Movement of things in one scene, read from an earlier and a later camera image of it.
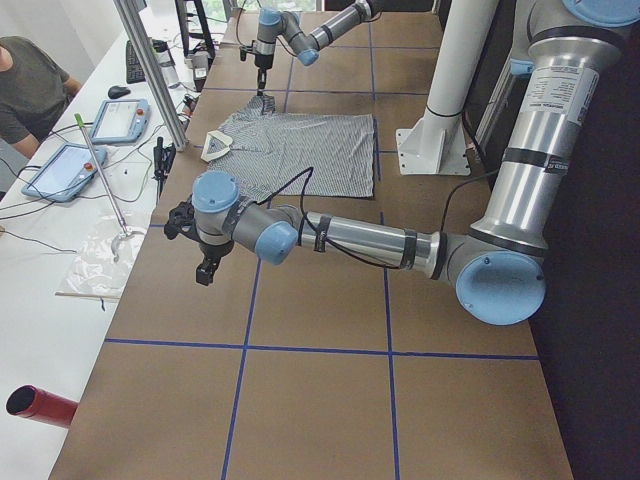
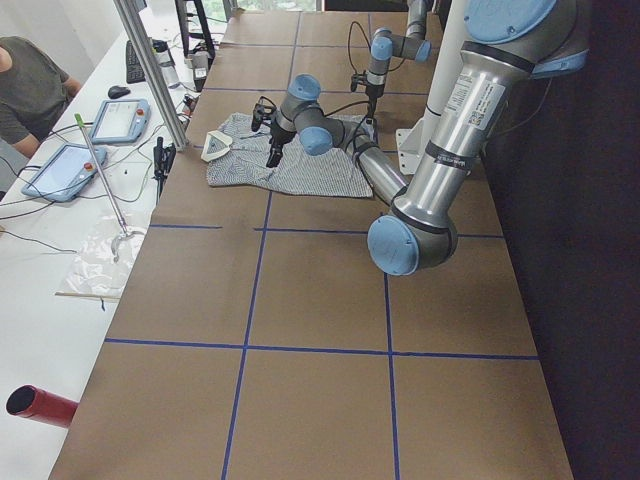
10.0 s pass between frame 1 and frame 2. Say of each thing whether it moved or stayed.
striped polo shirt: stayed
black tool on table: stayed
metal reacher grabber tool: stayed
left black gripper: moved
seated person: stayed
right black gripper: moved
